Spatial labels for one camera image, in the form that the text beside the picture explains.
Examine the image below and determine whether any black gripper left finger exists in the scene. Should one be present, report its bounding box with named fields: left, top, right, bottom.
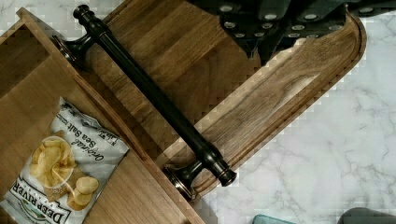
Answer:
left=187, top=0, right=285, bottom=65

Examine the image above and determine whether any Deep River chips bag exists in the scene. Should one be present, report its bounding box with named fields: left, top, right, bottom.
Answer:
left=1, top=98, right=128, bottom=224

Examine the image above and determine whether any wooden drawer with black handle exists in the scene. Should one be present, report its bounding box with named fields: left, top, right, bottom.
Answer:
left=0, top=4, right=238, bottom=224

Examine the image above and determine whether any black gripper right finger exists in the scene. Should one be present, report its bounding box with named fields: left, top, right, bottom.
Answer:
left=281, top=0, right=346, bottom=49

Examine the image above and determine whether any dark grey tall canister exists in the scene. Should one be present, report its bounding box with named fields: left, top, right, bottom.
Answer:
left=337, top=207, right=396, bottom=224

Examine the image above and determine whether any wooden cutting board tray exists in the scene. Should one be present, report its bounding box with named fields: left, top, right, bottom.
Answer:
left=84, top=0, right=368, bottom=198

